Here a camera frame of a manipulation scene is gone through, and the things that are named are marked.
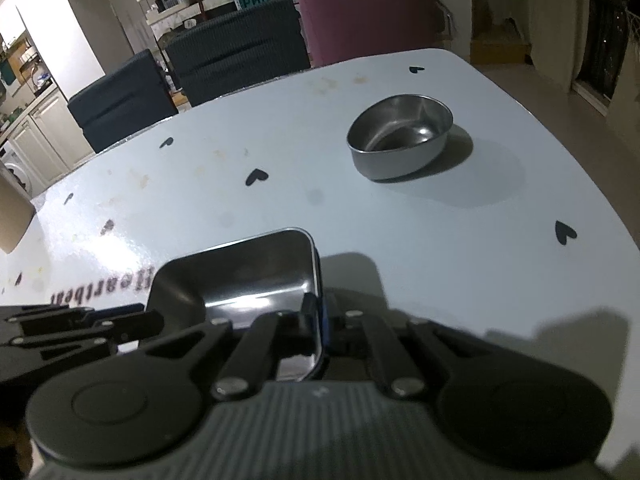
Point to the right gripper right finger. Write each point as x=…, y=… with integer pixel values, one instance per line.
x=363, y=347

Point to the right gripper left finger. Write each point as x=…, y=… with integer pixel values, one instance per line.
x=272, y=338

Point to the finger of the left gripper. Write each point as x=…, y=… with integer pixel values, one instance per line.
x=38, y=342

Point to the small steel square container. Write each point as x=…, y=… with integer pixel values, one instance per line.
x=274, y=272

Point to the small round steel bowl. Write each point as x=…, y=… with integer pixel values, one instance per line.
x=398, y=136

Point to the person's left hand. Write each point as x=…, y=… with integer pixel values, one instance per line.
x=16, y=453

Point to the beige thermos jug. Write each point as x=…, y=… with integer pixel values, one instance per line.
x=16, y=211

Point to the white kitchen cabinet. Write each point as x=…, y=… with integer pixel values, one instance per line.
x=44, y=143

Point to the left dark blue chair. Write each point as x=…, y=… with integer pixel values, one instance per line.
x=122, y=103

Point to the dark blue chair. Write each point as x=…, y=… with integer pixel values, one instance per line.
x=239, y=50
x=122, y=103

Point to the right dark blue chair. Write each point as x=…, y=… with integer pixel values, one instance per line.
x=239, y=50

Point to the maroon chair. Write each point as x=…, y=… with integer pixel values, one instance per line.
x=339, y=30

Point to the white shelf rack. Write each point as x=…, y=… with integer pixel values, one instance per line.
x=156, y=11

